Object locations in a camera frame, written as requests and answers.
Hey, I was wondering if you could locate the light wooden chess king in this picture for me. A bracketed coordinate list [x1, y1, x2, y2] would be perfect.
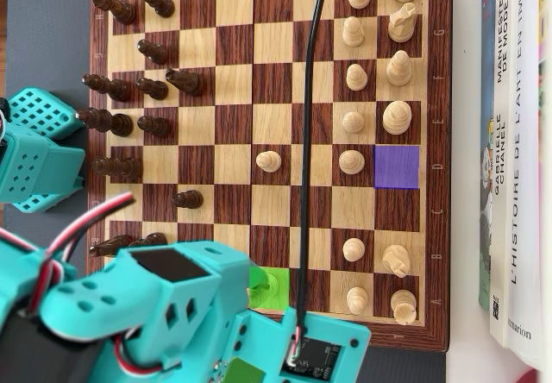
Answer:
[382, 100, 412, 136]

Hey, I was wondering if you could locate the dark wooden chess queen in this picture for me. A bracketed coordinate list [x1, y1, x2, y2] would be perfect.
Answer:
[91, 156, 143, 180]

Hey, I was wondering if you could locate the white art history book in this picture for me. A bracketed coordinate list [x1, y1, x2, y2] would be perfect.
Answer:
[505, 0, 552, 371]

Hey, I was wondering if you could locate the dark wooden chess rook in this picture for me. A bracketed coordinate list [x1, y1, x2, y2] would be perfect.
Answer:
[92, 0, 138, 26]

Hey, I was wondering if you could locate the white Gabrielle Chanel book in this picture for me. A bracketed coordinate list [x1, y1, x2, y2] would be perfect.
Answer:
[488, 0, 524, 349]

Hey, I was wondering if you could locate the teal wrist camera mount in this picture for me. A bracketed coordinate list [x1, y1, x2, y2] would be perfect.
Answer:
[278, 306, 372, 383]

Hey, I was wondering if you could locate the red white black servo cable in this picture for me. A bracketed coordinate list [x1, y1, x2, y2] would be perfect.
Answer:
[112, 335, 169, 378]
[25, 191, 137, 315]

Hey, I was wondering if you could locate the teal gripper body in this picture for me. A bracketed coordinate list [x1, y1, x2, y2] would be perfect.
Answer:
[228, 308, 288, 383]

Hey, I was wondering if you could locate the light wooden chess knight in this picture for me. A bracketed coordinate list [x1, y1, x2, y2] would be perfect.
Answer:
[382, 243, 411, 279]
[387, 3, 417, 43]

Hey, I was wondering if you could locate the light wooden chess queen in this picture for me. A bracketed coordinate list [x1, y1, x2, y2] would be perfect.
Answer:
[248, 270, 281, 309]

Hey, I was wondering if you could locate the dark wooden chess pawn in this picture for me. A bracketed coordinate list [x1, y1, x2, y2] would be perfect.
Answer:
[172, 190, 204, 210]
[137, 39, 169, 66]
[136, 78, 169, 101]
[142, 0, 176, 18]
[137, 116, 170, 138]

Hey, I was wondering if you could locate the wooden folding chessboard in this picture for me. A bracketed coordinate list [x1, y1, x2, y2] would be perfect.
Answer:
[85, 0, 452, 354]

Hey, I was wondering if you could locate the dark wooden chess knight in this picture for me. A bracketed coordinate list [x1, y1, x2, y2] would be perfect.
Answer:
[166, 68, 206, 97]
[89, 234, 133, 258]

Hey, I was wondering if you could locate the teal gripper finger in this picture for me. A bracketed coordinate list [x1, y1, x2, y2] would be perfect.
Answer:
[206, 355, 229, 383]
[248, 266, 268, 292]

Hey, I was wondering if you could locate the dark wooden chess king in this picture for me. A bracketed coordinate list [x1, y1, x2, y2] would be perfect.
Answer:
[76, 108, 134, 137]

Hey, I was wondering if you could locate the black camera cable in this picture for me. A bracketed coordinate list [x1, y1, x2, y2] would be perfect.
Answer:
[285, 0, 333, 369]

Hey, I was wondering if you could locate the pink red object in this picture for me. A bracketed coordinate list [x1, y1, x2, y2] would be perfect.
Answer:
[515, 367, 552, 383]

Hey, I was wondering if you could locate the black camera circuit board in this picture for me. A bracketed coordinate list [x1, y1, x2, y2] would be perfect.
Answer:
[282, 337, 344, 383]

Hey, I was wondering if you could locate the grey table mat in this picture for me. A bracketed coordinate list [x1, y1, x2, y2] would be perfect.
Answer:
[0, 0, 448, 383]

